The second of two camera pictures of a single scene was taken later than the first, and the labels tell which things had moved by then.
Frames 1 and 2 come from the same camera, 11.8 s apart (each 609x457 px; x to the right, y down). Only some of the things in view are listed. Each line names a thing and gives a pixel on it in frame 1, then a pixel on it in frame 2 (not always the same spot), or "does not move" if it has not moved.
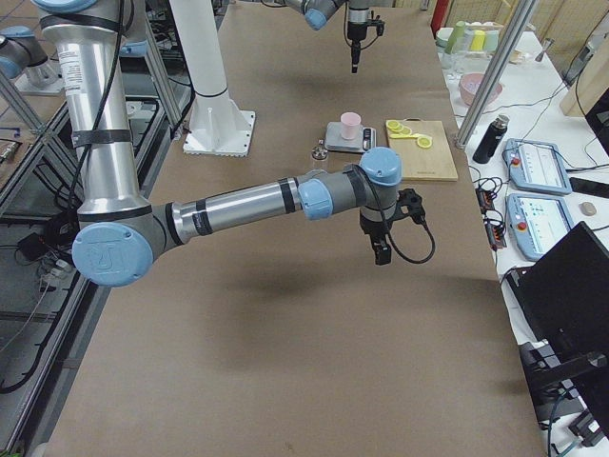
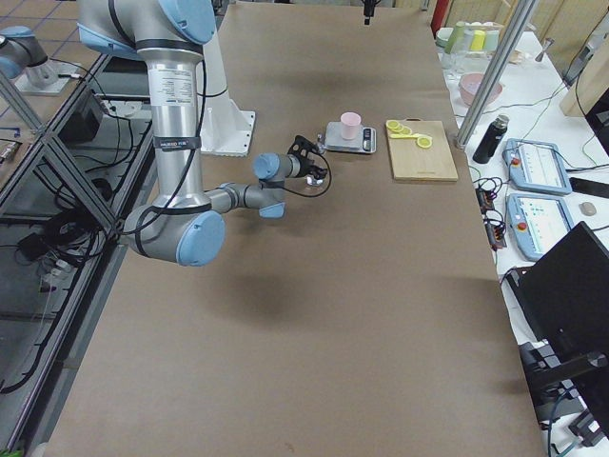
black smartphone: [583, 186] does not move
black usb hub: [494, 228] does not move
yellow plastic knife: [403, 136] does not move
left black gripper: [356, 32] -> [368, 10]
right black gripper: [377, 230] -> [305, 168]
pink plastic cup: [350, 124] does not move
